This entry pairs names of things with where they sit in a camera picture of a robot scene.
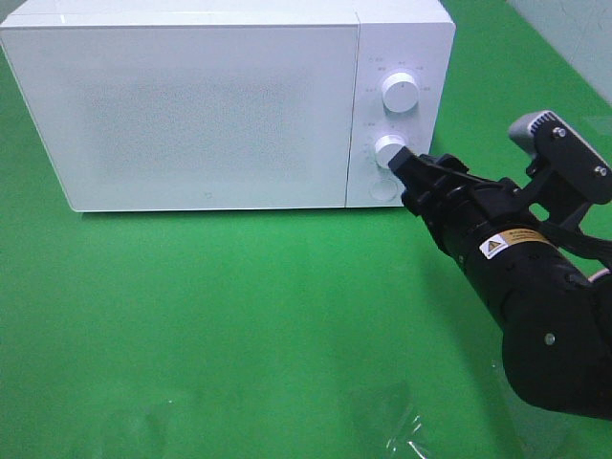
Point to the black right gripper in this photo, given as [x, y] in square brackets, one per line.
[479, 223]

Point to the white microwave door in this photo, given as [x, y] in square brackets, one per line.
[176, 118]

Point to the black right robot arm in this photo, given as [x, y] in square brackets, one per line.
[555, 323]

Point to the white round door button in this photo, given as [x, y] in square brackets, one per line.
[384, 190]

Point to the white lower microwave knob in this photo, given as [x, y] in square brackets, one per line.
[386, 147]

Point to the white microwave knob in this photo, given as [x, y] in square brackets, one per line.
[386, 147]
[400, 92]

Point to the white upper microwave knob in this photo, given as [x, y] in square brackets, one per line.
[400, 92]

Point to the green table mat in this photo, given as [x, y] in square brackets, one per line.
[239, 334]

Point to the white partition panel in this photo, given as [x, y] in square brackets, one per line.
[580, 31]

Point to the white microwave oven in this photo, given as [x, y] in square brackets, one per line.
[393, 36]

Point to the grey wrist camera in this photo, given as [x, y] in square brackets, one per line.
[545, 136]

